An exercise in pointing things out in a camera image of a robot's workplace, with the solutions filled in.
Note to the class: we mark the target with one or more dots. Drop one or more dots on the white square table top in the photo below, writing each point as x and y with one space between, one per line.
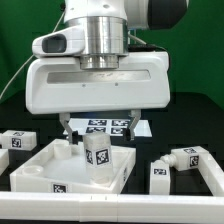
61 168

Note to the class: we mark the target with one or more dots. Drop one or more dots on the white tag sheet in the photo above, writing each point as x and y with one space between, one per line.
113 127

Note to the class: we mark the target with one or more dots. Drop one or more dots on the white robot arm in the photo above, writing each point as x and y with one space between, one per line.
134 14

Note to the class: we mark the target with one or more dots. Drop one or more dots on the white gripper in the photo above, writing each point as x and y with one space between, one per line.
88 68

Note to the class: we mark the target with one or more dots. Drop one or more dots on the white U-shaped obstacle fence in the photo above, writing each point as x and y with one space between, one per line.
121 208

